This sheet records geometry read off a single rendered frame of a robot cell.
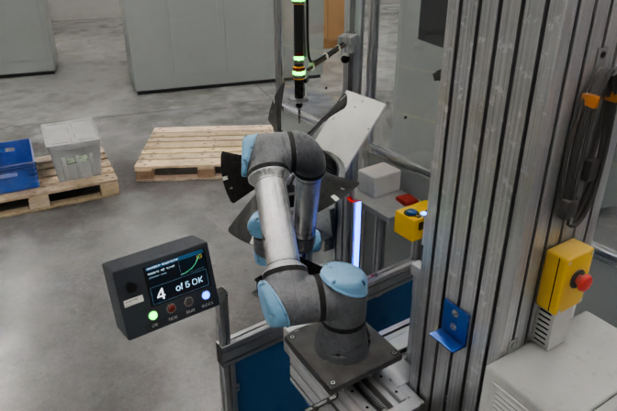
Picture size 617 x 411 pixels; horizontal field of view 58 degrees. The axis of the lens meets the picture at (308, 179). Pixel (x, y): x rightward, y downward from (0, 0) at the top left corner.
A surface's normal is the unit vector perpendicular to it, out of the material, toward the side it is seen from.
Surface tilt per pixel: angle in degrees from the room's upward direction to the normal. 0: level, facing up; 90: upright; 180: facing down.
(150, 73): 90
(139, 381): 0
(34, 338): 0
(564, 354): 0
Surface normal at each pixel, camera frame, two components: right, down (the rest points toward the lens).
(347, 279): 0.13, -0.91
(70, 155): 0.46, 0.46
